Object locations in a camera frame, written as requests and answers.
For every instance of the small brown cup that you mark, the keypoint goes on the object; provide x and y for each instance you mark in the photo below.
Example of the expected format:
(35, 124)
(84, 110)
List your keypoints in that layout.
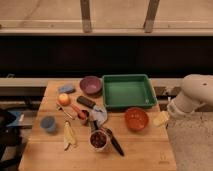
(84, 121)

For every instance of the yellow banana peel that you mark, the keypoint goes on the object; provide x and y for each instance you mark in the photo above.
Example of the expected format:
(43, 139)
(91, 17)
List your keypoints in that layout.
(69, 136)

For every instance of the blue sponge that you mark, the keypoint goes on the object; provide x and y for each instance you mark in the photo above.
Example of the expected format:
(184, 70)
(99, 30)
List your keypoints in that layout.
(68, 88)

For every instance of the orange red bowl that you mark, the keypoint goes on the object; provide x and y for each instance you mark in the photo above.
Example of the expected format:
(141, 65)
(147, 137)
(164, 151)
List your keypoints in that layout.
(136, 119)

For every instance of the wooden table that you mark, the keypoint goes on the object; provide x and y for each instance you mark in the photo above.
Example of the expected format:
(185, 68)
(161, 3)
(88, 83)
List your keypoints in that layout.
(148, 150)

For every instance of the green plastic tray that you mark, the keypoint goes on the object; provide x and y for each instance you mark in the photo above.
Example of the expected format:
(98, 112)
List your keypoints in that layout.
(124, 91)

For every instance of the black handled scraper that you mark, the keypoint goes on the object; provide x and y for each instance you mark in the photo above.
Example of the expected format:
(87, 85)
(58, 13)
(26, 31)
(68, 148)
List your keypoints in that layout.
(99, 113)

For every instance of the yellow red apple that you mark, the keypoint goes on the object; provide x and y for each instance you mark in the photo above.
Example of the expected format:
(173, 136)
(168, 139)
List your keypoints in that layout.
(64, 99)

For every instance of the white cup with beans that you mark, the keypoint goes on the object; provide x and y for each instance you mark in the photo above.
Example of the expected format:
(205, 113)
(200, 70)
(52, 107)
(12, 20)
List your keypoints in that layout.
(99, 140)

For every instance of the red handled small spoon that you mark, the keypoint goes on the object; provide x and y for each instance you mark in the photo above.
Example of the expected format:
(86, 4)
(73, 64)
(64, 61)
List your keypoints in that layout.
(78, 111)

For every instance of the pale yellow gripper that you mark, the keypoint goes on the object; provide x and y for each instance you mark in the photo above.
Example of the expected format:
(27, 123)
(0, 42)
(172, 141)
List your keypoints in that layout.
(161, 118)

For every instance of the dark bag at left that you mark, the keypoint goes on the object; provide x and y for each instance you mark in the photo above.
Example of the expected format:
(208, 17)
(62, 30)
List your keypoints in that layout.
(9, 136)

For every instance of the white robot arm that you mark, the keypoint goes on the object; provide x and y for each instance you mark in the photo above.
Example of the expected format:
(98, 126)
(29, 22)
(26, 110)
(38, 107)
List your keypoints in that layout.
(196, 91)

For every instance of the metal fork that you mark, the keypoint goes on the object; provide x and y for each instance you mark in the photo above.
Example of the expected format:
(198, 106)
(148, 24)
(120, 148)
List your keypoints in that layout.
(65, 112)

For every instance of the purple bowl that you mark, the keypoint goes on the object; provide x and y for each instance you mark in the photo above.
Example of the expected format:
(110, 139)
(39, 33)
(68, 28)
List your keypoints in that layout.
(90, 85)

